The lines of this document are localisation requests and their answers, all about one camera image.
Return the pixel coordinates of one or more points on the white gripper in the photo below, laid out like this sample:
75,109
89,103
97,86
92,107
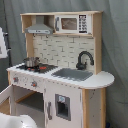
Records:
3,50

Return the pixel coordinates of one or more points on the small steel pot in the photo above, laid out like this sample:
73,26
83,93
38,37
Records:
31,61

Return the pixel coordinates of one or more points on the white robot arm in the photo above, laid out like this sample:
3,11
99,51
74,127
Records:
8,121

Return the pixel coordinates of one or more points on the wooden toy kitchen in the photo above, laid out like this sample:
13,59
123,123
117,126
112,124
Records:
61,50

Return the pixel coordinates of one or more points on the left red stove knob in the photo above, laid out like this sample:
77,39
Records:
15,79

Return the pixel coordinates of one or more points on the red stove knob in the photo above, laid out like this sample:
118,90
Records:
15,79
34,84

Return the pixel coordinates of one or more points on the grey range hood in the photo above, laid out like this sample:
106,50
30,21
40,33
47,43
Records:
39,27

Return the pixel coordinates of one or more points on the black stovetop with red burners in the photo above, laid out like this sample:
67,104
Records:
41,68

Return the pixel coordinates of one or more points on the right red stove knob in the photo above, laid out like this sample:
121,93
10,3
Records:
34,84

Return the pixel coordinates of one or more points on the grey toy sink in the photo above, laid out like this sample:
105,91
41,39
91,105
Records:
72,74

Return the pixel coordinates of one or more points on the toy microwave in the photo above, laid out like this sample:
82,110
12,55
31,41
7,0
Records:
74,24

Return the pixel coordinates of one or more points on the black toy faucet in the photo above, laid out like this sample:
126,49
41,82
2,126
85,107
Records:
82,61

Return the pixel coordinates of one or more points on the white cabinet door with dispenser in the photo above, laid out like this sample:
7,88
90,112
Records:
62,106

